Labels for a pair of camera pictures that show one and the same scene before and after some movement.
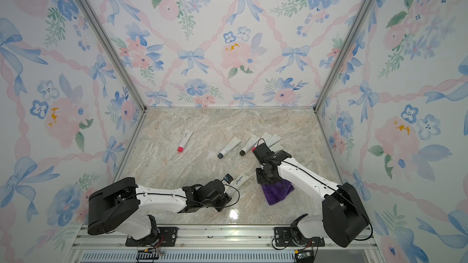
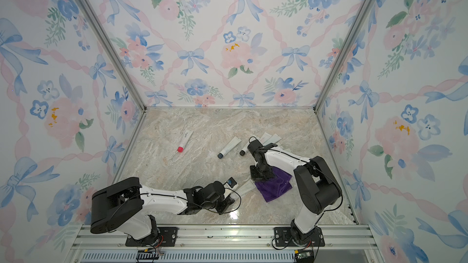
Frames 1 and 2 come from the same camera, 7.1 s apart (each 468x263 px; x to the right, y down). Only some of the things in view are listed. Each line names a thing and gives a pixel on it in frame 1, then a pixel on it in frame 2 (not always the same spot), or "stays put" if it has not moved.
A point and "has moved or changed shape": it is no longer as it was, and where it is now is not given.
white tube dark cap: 237,182 to 247,187
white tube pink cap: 265,137 stays put
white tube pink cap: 185,139 stays put
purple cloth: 276,192 has moved or changed shape
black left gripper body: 220,203 stays put
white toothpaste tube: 273,139 stays put
